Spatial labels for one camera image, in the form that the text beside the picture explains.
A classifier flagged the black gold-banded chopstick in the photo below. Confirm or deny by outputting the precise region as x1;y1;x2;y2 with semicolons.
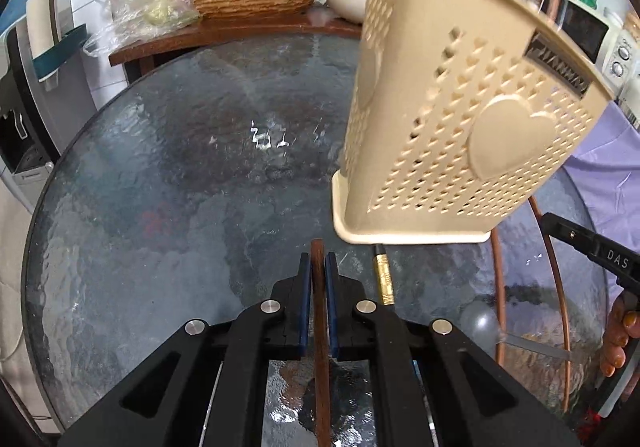
373;243;395;306

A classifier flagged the brown wooden chopstick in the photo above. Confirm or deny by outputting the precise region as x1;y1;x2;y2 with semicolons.
490;228;506;366
310;239;332;447

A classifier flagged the right hand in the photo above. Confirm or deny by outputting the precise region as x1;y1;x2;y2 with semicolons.
600;294;640;378

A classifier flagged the long reddish wooden chopstick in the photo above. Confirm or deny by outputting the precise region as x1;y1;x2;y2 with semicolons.
527;194;573;416

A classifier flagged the clear plastic spoon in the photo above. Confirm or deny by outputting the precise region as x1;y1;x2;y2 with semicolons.
460;301;579;361

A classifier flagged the purple floral cloth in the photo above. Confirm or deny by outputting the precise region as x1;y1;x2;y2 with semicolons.
564;103;640;251

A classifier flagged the white microwave oven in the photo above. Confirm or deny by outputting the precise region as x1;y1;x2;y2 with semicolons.
561;0;639;97

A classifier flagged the beige perforated utensil holder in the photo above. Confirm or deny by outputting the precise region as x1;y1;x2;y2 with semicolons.
332;0;614;245

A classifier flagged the water dispenser machine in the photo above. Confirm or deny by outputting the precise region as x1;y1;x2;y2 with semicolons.
1;25;60;183

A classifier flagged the clear plastic bag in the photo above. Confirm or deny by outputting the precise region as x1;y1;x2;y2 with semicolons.
82;0;202;58

